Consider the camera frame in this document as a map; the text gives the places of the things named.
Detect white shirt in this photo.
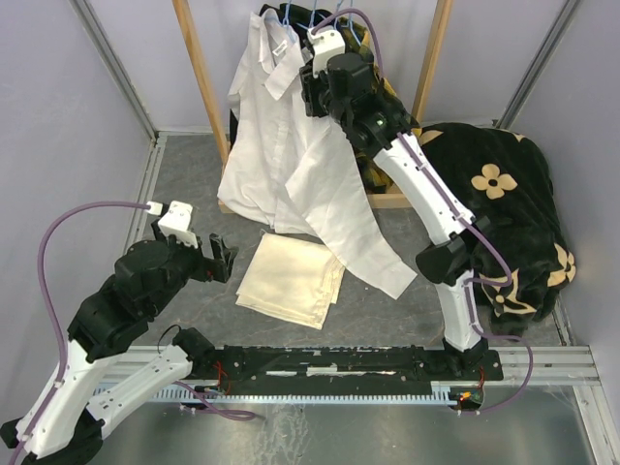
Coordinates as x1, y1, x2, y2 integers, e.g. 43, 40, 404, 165
218, 12, 417, 298

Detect blue wire hanger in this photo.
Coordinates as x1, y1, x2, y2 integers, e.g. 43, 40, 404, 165
261, 1, 297, 44

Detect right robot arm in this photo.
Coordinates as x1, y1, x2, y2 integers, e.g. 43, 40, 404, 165
299, 52, 489, 379

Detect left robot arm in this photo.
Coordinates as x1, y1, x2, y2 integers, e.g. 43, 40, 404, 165
1, 234, 238, 464

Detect yellow plaid shirt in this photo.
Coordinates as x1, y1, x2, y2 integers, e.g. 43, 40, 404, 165
336, 16, 393, 194

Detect black hanging shirt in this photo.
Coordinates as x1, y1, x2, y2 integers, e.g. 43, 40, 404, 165
229, 2, 331, 145

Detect blue hanger in plaid shirt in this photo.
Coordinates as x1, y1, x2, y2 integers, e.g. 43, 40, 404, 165
336, 0, 363, 47

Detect blue hanger in black shirt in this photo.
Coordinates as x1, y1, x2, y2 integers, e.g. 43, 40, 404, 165
297, 1, 329, 30

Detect cream folded cloth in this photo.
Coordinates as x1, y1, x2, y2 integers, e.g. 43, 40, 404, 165
236, 233, 345, 329

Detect wooden clothes rack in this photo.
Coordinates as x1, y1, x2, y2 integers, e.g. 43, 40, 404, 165
171, 0, 455, 214

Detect black floral blanket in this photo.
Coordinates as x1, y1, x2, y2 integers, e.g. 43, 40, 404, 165
418, 123, 576, 336

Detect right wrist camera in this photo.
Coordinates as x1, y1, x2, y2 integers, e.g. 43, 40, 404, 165
307, 26, 346, 78

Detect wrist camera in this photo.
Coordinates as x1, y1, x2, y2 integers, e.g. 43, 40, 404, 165
307, 26, 346, 78
157, 201, 199, 249

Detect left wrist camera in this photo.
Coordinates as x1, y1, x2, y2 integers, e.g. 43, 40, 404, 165
157, 201, 199, 249

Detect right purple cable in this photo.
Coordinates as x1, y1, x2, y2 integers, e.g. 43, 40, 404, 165
309, 9, 535, 416

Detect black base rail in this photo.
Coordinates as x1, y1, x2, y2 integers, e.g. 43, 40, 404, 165
171, 327, 504, 397

